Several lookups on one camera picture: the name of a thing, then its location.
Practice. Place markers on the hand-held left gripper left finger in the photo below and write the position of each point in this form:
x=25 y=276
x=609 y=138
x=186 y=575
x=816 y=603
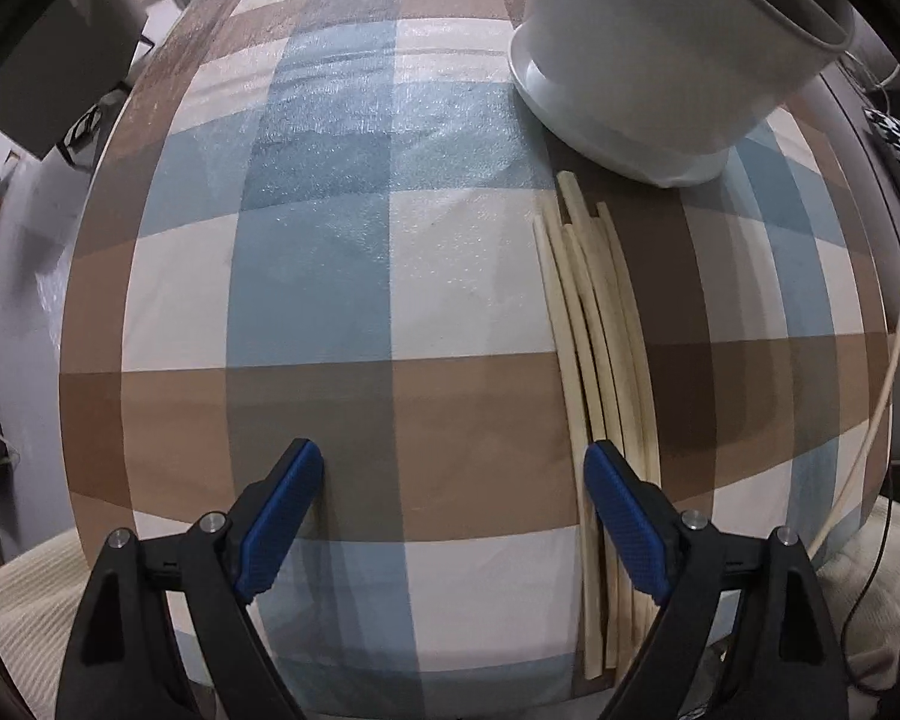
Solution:
x=285 y=517

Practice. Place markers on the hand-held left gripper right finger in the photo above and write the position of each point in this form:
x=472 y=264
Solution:
x=626 y=517

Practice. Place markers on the pile of bamboo chopsticks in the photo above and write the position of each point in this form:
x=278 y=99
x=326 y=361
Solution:
x=596 y=330

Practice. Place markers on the large white plastic pot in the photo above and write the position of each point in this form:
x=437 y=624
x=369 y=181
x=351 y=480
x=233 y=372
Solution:
x=645 y=52

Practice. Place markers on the checked blue brown tablecloth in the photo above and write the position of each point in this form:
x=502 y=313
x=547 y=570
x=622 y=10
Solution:
x=420 y=315

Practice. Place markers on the cream knitted blanket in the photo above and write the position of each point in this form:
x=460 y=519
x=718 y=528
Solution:
x=15 y=600

